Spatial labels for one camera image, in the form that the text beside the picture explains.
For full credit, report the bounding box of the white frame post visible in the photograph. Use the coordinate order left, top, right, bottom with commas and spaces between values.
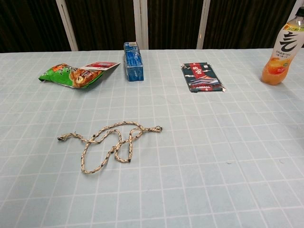
196, 0, 211, 49
132, 0, 149, 50
291, 0, 304, 11
56, 0, 79, 51

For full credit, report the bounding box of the orange drink bottle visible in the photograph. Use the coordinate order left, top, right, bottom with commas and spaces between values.
260, 7, 304, 85

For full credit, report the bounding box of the red and white card packet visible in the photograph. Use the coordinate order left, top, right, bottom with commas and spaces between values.
83, 61, 121, 78

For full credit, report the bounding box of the green snack bag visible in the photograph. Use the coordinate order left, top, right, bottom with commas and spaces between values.
38, 63, 105, 89

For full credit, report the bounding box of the blue rectangular box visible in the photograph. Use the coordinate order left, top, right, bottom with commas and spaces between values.
123, 41, 145, 82

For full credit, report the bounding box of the beige speckled braided rope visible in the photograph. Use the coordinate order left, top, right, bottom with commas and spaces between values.
57, 121, 163, 174

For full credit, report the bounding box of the dark blue palace print package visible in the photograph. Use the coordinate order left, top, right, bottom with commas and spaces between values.
180, 62, 227, 94

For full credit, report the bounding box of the light blue checked tablecloth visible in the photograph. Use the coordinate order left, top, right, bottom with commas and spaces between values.
0, 48, 304, 228

